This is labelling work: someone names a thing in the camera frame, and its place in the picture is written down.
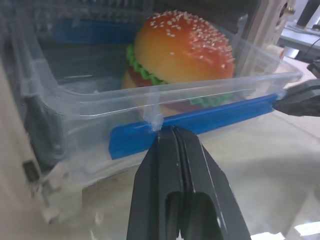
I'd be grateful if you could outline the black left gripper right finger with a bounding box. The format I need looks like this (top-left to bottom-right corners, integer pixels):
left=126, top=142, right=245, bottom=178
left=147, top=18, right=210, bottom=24
left=173, top=126, right=252, bottom=240

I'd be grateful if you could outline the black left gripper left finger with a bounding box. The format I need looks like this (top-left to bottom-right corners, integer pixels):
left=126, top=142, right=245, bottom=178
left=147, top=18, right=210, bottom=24
left=126, top=126, right=187, bottom=240

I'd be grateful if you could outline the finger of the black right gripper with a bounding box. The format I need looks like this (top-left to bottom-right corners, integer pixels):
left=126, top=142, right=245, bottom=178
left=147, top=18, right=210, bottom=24
left=273, top=79, right=320, bottom=117
left=306, top=59, right=320, bottom=79

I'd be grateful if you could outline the clear container with blue clips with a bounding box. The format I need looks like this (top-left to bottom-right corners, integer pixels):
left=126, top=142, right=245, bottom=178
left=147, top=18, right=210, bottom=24
left=0, top=4, right=304, bottom=226

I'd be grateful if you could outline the grey background table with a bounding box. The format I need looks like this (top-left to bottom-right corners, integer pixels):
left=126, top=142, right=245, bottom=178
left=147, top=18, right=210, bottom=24
left=278, top=24, right=320, bottom=61

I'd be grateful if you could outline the black cylindrical object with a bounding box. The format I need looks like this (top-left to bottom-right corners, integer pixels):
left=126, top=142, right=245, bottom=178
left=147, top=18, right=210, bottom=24
left=296, top=0, right=320, bottom=28

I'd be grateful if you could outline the toy hamburger with sesame bun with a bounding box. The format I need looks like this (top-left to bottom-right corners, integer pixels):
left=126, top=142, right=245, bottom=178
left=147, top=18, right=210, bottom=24
left=121, top=9, right=236, bottom=118

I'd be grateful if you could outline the black cable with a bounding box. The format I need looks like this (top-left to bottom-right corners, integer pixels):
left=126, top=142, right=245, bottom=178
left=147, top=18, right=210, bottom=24
left=297, top=36, right=320, bottom=61

